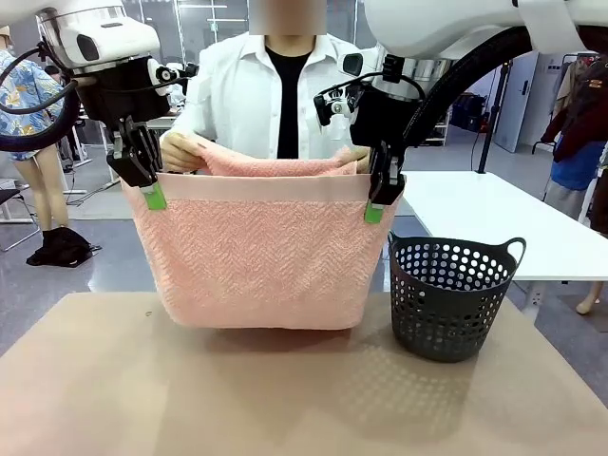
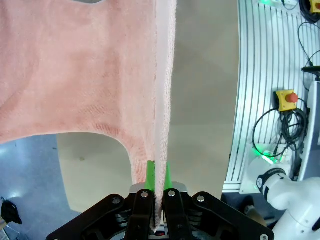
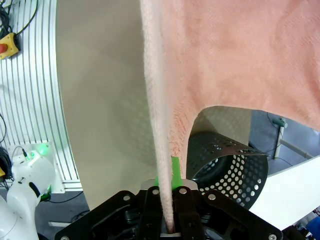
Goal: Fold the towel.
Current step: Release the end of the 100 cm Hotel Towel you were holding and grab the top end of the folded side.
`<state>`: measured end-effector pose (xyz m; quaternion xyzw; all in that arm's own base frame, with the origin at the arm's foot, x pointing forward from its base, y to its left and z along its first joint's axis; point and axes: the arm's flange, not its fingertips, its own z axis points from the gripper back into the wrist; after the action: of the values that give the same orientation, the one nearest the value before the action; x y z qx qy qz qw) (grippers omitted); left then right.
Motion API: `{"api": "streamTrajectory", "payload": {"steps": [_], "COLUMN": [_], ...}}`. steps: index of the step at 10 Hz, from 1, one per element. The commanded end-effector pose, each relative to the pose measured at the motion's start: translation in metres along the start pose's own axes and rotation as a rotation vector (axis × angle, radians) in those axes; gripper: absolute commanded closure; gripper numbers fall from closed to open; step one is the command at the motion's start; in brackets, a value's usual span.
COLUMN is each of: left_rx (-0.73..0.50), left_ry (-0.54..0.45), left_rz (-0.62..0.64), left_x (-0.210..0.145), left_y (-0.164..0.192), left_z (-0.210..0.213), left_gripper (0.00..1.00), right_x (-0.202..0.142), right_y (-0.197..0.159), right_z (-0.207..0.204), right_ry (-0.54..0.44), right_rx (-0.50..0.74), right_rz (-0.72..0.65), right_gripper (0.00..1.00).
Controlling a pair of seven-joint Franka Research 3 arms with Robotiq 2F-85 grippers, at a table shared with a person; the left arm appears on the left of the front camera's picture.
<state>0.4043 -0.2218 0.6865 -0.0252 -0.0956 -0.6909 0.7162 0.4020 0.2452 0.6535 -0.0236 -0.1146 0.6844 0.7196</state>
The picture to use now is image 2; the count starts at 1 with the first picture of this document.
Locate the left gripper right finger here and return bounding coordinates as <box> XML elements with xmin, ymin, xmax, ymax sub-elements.
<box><xmin>162</xmin><ymin>161</ymin><xmax>276</xmax><ymax>240</ymax></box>

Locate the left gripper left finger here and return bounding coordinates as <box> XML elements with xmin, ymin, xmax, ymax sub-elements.
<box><xmin>46</xmin><ymin>160</ymin><xmax>156</xmax><ymax>240</ymax></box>

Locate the black cable bundle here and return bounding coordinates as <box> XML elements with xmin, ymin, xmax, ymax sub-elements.
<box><xmin>251</xmin><ymin>98</ymin><xmax>310</xmax><ymax>176</ymax></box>

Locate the pink terry towel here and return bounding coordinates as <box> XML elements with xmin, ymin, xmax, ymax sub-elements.
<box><xmin>0</xmin><ymin>0</ymin><xmax>179</xmax><ymax>233</ymax></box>

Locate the white slotted aluminium platform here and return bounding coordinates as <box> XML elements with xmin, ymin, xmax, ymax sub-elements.
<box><xmin>221</xmin><ymin>0</ymin><xmax>312</xmax><ymax>195</ymax></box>

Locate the black clothing pile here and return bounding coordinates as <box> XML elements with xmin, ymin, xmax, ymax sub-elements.
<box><xmin>0</xmin><ymin>196</ymin><xmax>23</xmax><ymax>225</ymax></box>

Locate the thin black looped cable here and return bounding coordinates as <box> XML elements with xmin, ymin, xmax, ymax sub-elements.
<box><xmin>297</xmin><ymin>21</ymin><xmax>320</xmax><ymax>68</ymax></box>

